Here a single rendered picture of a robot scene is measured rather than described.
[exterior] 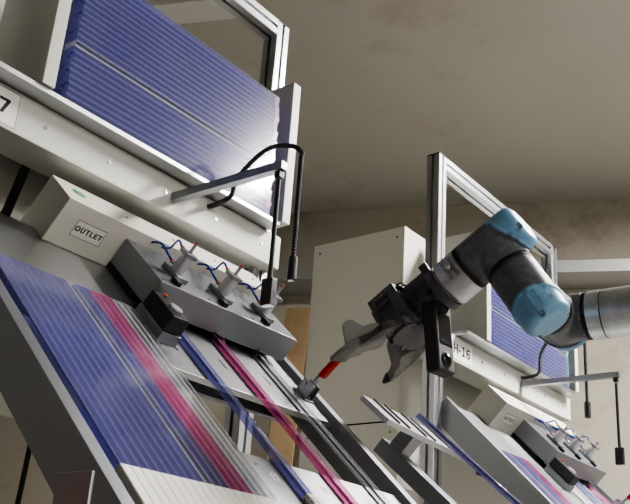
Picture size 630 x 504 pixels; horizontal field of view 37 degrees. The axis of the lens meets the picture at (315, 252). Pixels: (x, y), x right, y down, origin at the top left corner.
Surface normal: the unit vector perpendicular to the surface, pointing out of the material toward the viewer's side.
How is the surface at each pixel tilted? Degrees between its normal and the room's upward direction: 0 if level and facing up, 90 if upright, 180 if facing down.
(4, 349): 90
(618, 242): 90
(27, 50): 90
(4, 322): 90
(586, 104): 180
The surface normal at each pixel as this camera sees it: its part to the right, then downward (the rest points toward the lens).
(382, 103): -0.07, 0.93
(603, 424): -0.24, -0.38
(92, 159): 0.80, -0.18
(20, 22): -0.60, -0.34
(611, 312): -0.51, -0.01
